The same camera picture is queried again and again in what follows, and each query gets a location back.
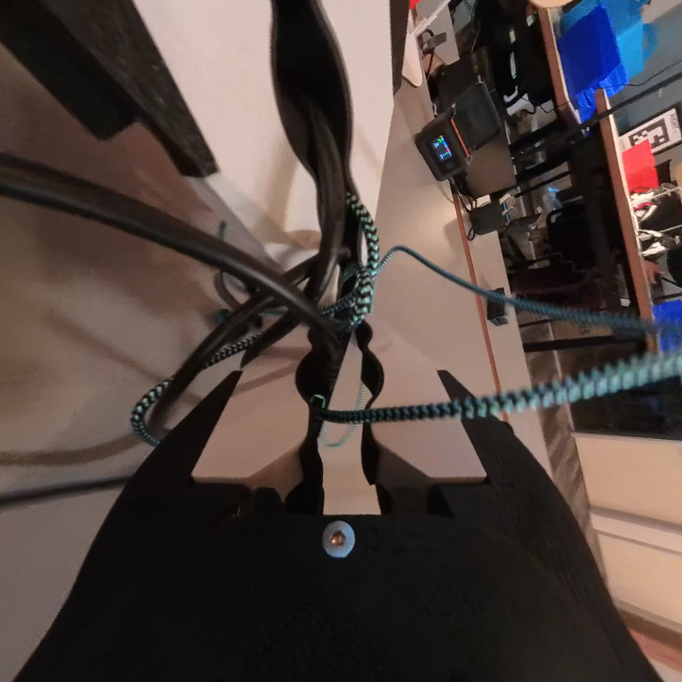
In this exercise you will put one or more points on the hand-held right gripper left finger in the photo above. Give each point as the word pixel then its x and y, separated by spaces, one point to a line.
pixel 250 426

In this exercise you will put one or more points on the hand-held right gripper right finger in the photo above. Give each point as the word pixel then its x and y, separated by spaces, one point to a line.
pixel 426 453

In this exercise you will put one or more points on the single blue plastic bin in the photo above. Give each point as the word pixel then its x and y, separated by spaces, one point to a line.
pixel 668 325

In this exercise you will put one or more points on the small black display device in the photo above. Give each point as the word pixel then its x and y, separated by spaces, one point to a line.
pixel 458 138

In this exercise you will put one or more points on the small red plastic bin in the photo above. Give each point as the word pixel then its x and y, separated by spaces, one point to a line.
pixel 639 168

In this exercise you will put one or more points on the black rough block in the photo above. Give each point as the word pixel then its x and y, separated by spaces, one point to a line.
pixel 96 64

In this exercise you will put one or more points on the framed black white tag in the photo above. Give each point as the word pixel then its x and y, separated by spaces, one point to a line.
pixel 652 130

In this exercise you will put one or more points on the pile of blue bins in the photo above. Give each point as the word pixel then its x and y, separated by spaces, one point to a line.
pixel 591 53

